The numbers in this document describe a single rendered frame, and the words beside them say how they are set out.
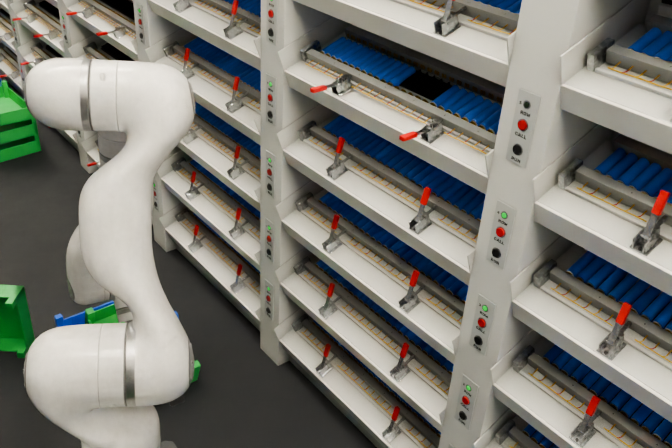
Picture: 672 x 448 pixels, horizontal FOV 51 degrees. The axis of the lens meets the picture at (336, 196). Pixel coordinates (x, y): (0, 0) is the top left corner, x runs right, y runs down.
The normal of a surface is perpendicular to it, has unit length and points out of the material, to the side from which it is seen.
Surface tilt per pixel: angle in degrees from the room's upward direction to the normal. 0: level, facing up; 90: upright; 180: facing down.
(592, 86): 21
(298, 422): 0
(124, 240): 67
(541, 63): 90
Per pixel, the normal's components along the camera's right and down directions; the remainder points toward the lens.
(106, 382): 0.22, 0.17
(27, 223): 0.06, -0.87
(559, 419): -0.22, -0.71
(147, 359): 0.07, -0.17
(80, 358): 0.19, -0.43
